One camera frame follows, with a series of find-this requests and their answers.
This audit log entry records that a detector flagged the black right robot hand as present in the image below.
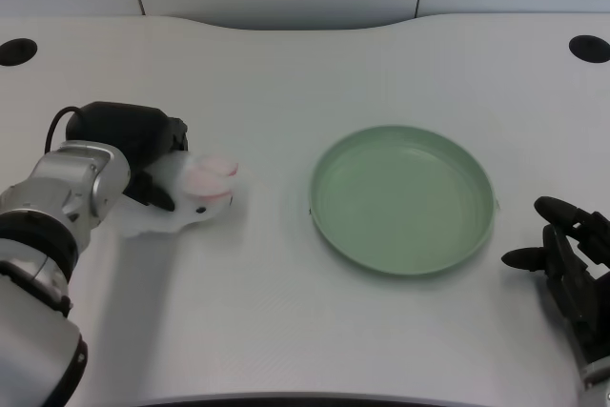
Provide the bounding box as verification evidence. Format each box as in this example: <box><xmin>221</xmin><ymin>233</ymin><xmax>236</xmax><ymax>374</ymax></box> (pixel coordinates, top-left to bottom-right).
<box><xmin>500</xmin><ymin>195</ymin><xmax>610</xmax><ymax>370</ymax></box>

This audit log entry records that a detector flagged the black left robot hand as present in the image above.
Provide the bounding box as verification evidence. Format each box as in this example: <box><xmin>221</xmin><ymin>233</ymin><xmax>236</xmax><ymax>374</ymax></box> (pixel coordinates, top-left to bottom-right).
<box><xmin>65</xmin><ymin>101</ymin><xmax>190</xmax><ymax>213</ymax></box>

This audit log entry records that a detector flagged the white plush rabbit doll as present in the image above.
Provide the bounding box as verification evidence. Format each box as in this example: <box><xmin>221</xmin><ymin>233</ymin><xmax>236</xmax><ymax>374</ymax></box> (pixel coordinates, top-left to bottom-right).
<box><xmin>107</xmin><ymin>151</ymin><xmax>240</xmax><ymax>239</ymax></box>

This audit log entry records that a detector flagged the green round plate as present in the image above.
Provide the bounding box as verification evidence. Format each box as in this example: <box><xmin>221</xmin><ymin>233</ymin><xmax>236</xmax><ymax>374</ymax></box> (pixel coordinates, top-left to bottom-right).
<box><xmin>308</xmin><ymin>124</ymin><xmax>500</xmax><ymax>278</ymax></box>

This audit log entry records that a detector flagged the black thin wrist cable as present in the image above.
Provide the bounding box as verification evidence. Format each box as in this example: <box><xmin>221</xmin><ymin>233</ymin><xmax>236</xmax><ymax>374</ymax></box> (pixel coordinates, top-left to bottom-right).
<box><xmin>44</xmin><ymin>106</ymin><xmax>85</xmax><ymax>156</ymax></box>

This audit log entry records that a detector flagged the black round cable grommet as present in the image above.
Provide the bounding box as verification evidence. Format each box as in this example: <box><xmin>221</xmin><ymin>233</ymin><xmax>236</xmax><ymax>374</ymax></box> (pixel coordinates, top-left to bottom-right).
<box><xmin>568</xmin><ymin>34</ymin><xmax>610</xmax><ymax>64</ymax></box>
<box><xmin>0</xmin><ymin>37</ymin><xmax>38</xmax><ymax>66</ymax></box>

